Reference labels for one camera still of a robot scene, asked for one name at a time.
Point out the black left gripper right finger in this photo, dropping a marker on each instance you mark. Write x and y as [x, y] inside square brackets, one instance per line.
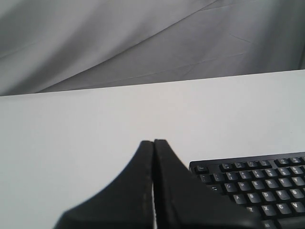
[182, 201]

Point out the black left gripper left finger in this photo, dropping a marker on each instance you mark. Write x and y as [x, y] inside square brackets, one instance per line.
[126, 203]

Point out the black acer keyboard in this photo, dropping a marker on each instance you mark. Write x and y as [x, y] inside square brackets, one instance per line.
[271, 186]

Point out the grey backdrop cloth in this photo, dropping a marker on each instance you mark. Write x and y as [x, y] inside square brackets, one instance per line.
[61, 45]

